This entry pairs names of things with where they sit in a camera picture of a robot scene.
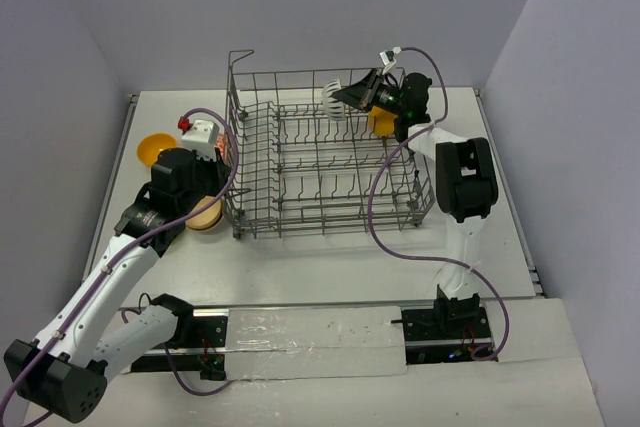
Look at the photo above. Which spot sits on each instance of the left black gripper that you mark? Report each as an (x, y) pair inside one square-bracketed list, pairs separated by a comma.
[(216, 173)]

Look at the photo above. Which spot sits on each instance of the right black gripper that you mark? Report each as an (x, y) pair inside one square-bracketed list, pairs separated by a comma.
[(359, 94)]

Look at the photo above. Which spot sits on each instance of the white striped ceramic bowl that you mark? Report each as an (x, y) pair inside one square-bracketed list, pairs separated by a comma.
[(333, 108)]

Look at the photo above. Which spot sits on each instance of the large orange plastic bowl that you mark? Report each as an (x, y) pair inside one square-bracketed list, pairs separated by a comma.
[(381, 122)]

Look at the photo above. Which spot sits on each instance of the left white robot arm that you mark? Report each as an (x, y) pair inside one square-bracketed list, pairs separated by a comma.
[(67, 366)]

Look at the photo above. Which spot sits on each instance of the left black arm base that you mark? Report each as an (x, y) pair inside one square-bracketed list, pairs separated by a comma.
[(200, 351)]

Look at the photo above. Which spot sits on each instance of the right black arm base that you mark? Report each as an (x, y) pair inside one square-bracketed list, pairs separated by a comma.
[(451, 331)]

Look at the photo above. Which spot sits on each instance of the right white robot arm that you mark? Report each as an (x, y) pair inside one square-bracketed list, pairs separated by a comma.
[(466, 184)]

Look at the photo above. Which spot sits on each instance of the small orange plastic bowl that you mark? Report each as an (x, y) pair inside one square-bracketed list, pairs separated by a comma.
[(150, 147)]

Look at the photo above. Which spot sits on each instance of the tan ceramic bowl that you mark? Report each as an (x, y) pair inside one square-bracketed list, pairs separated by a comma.
[(207, 219)]

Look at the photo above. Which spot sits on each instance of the red patterned white bowl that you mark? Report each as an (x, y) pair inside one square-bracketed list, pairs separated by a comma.
[(223, 145)]

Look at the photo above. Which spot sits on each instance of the clear plastic tape sheet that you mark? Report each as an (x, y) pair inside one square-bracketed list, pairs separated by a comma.
[(311, 343)]

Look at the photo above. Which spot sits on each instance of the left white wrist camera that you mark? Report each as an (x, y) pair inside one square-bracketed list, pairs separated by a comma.
[(201, 138)]

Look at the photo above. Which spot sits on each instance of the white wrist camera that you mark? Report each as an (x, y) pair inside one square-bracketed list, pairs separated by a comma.
[(389, 60), (201, 138)]

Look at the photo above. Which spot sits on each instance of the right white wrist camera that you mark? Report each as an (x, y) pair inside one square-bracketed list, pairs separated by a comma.
[(389, 60)]

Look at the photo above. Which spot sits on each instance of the grey wire dish rack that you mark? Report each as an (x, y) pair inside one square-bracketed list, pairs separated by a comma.
[(303, 173)]

